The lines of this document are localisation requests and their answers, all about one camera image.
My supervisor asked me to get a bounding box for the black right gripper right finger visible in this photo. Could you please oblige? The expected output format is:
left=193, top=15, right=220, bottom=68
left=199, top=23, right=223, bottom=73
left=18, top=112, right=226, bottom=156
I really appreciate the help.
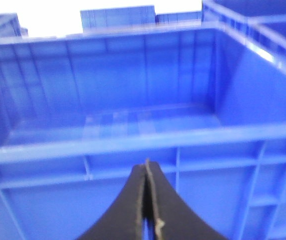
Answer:
left=145, top=159, right=220, bottom=240

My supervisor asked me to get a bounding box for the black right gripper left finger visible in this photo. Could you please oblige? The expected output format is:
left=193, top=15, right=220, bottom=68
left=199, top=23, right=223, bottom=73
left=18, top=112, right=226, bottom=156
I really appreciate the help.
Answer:
left=78, top=164, right=146, bottom=240

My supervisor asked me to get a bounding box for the blue plastic crate right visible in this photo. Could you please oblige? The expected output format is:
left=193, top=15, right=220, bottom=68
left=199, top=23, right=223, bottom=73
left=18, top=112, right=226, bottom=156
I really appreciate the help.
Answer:
left=0, top=23, right=286, bottom=240

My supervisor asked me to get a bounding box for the blue plastic crate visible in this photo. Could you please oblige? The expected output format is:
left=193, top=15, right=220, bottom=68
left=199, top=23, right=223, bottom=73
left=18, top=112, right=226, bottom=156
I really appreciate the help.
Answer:
left=0, top=13, right=28, bottom=38
left=0, top=23, right=286, bottom=240

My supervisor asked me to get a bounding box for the blue crate far background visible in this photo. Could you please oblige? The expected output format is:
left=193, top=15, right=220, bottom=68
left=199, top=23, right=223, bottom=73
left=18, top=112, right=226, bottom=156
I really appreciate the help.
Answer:
left=80, top=5, right=203, bottom=32

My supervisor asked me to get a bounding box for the blue crate far right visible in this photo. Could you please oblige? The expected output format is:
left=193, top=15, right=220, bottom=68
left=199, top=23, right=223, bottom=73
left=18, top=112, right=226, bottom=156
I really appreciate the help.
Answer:
left=202, top=0, right=286, bottom=59

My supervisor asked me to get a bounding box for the blue plastic crate left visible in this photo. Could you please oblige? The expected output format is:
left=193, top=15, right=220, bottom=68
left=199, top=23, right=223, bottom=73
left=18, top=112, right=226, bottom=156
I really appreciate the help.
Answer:
left=0, top=13, right=28, bottom=38

